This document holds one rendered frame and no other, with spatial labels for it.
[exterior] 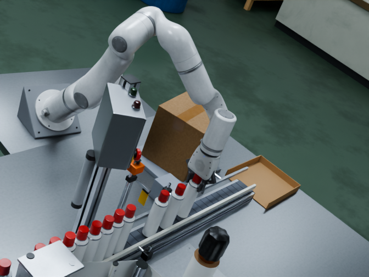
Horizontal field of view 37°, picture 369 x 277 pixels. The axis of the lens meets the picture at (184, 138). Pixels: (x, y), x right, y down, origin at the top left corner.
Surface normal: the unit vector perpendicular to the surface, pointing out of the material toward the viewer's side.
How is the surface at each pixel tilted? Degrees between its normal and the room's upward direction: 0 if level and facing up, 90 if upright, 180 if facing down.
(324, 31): 90
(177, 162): 90
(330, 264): 0
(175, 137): 90
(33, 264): 0
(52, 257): 0
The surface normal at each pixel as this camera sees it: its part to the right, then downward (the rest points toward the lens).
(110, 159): 0.21, 0.58
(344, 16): -0.70, 0.15
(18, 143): 0.33, -0.80
